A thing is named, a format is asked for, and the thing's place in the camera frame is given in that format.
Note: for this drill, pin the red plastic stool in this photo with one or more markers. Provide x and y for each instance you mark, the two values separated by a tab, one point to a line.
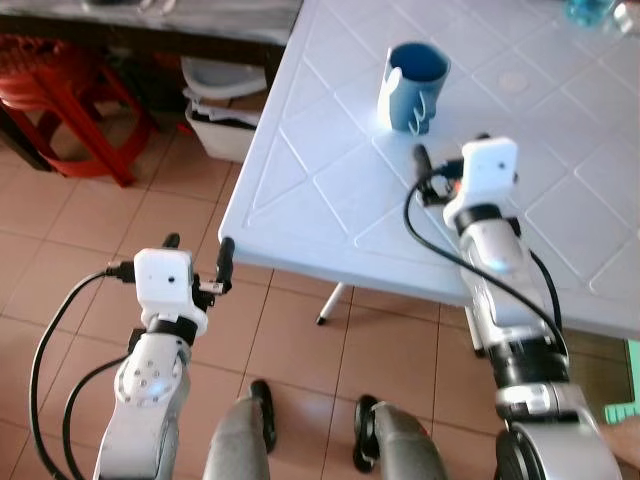
60	85

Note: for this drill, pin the grey robot leg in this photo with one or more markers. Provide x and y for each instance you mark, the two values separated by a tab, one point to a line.
400	445
238	440

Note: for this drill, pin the white table leg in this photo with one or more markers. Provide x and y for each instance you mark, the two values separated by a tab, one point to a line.
331	304

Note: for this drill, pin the grey left robot leg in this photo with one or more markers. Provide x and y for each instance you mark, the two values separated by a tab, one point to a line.
238	440

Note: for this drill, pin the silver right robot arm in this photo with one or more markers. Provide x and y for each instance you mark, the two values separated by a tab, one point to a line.
520	330

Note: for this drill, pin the blue ceramic mug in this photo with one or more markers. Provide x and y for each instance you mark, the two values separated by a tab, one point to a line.
412	100

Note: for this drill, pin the grey right robot leg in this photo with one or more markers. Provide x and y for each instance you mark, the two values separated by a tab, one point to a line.
400	445

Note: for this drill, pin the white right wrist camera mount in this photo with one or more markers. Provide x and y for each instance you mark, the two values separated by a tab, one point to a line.
482	178

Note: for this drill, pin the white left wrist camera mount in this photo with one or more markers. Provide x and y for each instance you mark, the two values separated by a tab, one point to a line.
164	283

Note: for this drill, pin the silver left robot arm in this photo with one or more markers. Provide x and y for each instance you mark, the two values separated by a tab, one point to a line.
148	400

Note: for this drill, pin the white plastic bin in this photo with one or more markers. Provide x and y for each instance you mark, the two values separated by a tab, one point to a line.
222	110

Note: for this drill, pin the green plastic basket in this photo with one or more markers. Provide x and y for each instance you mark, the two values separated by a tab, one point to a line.
633	385

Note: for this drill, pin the dark bench with grey top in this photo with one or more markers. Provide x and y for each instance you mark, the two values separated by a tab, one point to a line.
150	22

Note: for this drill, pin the blue drinking glass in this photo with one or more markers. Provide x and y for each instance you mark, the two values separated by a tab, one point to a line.
590	10

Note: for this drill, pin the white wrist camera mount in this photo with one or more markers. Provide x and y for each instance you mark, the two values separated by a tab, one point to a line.
482	178
164	283

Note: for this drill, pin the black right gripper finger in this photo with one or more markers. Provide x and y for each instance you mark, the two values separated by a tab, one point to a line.
483	137
422	164

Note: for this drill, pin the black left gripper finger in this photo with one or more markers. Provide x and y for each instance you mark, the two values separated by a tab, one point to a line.
172	241
226	262

